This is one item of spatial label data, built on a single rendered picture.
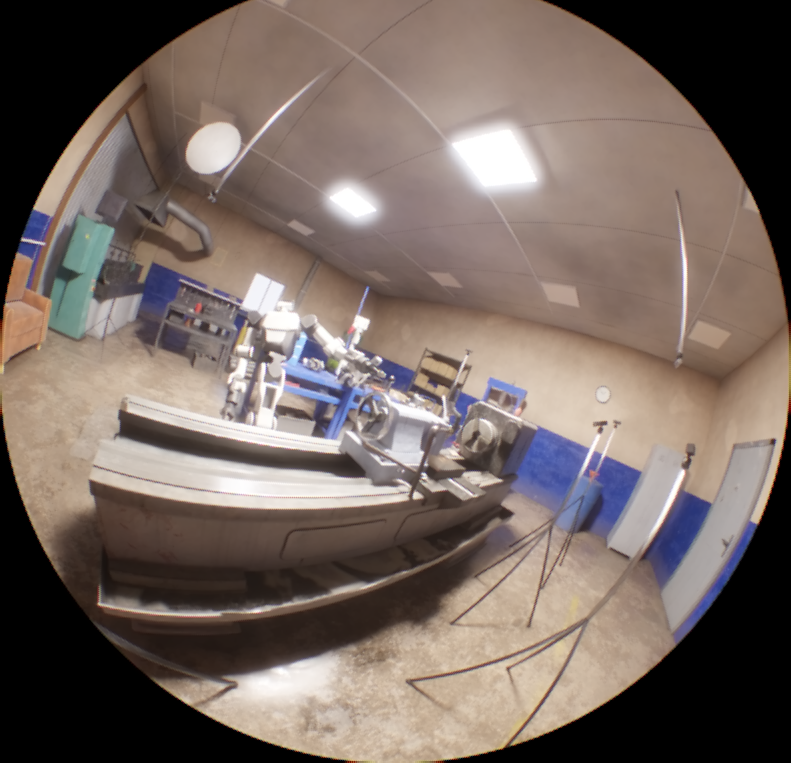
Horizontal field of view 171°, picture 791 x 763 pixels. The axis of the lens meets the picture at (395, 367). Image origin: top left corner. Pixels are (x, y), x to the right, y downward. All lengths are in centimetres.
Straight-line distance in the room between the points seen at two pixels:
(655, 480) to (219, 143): 752
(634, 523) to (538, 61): 545
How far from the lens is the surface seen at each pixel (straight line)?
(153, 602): 106
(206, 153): 383
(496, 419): 220
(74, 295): 431
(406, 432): 122
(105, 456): 85
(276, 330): 186
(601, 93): 221
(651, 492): 499
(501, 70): 224
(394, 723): 149
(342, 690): 146
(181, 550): 95
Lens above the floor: 134
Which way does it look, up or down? 1 degrees down
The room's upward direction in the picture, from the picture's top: 24 degrees clockwise
